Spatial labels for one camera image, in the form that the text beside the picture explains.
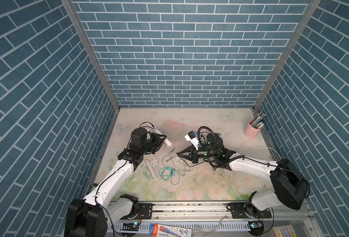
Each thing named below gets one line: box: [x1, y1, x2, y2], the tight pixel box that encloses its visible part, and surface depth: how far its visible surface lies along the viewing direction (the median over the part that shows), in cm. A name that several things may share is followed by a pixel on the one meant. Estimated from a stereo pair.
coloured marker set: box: [271, 224, 299, 237], surface depth 69 cm
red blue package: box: [149, 223, 193, 237], surface depth 69 cm
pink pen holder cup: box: [243, 118, 264, 139], surface depth 101 cm
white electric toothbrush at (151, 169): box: [144, 158, 158, 180], surface depth 88 cm
